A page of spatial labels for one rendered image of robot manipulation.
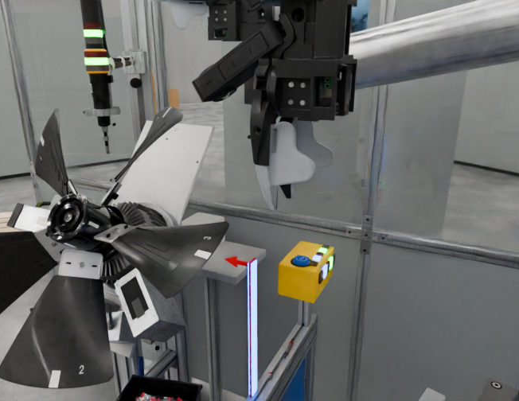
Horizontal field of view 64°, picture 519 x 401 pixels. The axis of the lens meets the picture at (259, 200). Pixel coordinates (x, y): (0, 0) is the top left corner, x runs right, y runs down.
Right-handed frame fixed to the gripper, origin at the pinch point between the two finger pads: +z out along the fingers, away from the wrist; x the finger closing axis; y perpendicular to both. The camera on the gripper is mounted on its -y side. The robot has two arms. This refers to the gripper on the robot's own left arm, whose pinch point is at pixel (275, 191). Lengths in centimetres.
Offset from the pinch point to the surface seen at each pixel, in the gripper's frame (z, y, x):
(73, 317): 40, -53, 12
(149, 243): 24, -39, 22
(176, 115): -1, -43, 39
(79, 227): 22, -55, 19
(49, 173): 16, -83, 34
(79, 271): 33, -57, 18
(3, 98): 38, -509, 302
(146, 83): -4, -88, 83
